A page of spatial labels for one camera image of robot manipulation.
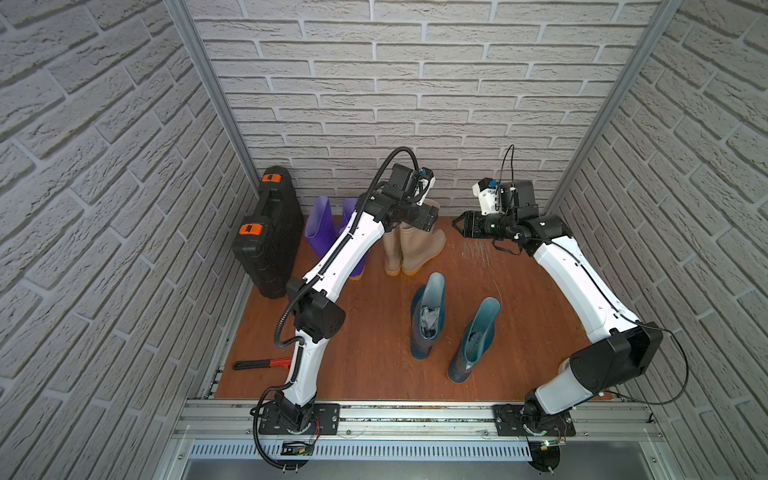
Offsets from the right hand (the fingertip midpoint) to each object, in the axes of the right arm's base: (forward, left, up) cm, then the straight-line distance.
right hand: (466, 221), depth 78 cm
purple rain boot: (+3, +40, -3) cm, 40 cm away
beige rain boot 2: (+3, +12, -13) cm, 18 cm away
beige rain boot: (+1, +20, -13) cm, 24 cm away
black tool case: (+1, +55, -7) cm, 55 cm away
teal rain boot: (-20, +12, -13) cm, 27 cm away
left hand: (+5, +8, +1) cm, 10 cm away
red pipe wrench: (-25, +58, -27) cm, 69 cm away
